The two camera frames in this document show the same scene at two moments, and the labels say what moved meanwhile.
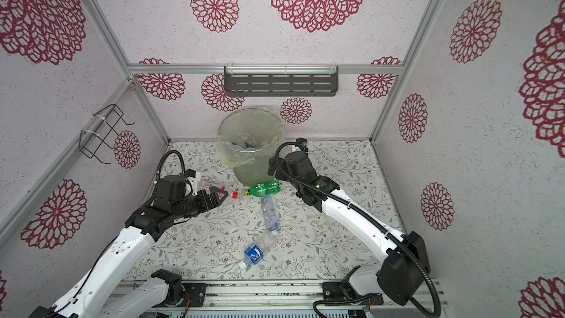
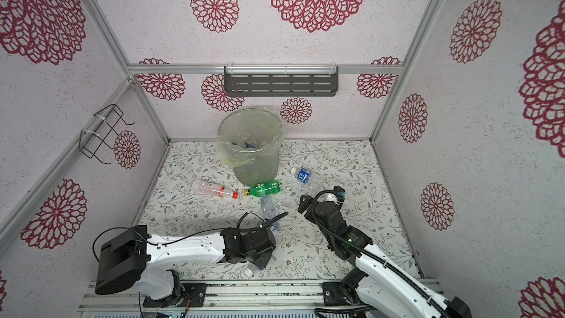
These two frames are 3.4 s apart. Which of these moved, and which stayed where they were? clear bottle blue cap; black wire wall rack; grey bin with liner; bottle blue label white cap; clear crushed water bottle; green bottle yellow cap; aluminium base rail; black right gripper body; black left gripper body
Moved: black right gripper body; bottle blue label white cap; black left gripper body
Stayed: green bottle yellow cap; black wire wall rack; grey bin with liner; aluminium base rail; clear crushed water bottle; clear bottle blue cap
